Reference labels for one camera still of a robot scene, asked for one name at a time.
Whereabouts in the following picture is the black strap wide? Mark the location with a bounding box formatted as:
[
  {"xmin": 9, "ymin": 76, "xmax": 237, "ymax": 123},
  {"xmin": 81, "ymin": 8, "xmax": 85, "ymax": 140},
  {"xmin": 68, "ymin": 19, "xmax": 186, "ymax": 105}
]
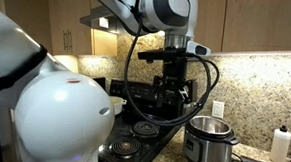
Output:
[{"xmin": 0, "ymin": 42, "xmax": 49, "ymax": 103}]

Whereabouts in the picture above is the wooden upper cabinet long handle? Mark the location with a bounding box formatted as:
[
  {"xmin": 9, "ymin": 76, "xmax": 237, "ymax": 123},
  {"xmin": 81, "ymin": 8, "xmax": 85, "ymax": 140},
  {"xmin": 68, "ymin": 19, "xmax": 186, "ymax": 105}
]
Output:
[{"xmin": 186, "ymin": 0, "xmax": 291, "ymax": 57}]

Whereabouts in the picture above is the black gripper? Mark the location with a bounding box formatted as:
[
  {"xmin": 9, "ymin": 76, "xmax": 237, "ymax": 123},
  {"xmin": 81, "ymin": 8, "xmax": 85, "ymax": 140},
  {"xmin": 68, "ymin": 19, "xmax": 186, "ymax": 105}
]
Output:
[{"xmin": 151, "ymin": 60, "xmax": 200, "ymax": 117}]

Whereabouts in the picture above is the short metal cabinet handle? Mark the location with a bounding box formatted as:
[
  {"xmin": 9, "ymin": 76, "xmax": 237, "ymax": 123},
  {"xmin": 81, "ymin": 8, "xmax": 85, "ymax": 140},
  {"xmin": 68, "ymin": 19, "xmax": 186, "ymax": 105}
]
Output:
[
  {"xmin": 62, "ymin": 29, "xmax": 69, "ymax": 52},
  {"xmin": 67, "ymin": 29, "xmax": 74, "ymax": 52}
]

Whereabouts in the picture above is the black electric stove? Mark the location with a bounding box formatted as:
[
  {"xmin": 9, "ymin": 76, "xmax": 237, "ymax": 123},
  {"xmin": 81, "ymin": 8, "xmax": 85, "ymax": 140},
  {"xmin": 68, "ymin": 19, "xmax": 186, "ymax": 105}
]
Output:
[{"xmin": 89, "ymin": 76, "xmax": 200, "ymax": 162}]

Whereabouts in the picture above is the silver electric pressure cooker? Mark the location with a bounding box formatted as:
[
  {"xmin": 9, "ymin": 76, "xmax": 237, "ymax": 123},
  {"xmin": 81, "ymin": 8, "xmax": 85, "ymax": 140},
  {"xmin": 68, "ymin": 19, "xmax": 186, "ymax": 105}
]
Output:
[{"xmin": 181, "ymin": 114, "xmax": 242, "ymax": 162}]

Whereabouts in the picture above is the cream pot with handles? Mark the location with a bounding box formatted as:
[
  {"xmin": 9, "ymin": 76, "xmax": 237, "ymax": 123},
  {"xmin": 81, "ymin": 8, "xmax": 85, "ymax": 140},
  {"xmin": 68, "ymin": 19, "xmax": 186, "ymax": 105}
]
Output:
[{"xmin": 108, "ymin": 95, "xmax": 128, "ymax": 117}]

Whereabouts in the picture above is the white wall outlet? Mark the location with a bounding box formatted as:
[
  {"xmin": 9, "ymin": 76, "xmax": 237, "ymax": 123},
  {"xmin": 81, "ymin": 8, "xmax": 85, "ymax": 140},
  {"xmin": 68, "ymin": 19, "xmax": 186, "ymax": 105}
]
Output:
[{"xmin": 211, "ymin": 100, "xmax": 226, "ymax": 119}]

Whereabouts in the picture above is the white bottle black cap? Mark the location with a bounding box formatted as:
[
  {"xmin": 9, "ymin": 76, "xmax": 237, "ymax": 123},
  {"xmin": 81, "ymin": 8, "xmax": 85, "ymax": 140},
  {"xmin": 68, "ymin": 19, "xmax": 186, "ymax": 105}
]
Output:
[{"xmin": 269, "ymin": 124, "xmax": 291, "ymax": 162}]

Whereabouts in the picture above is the grey range hood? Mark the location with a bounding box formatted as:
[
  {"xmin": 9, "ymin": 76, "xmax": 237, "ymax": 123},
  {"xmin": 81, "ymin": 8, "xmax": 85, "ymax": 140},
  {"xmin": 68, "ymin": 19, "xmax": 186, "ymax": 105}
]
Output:
[{"xmin": 78, "ymin": 3, "xmax": 130, "ymax": 36}]

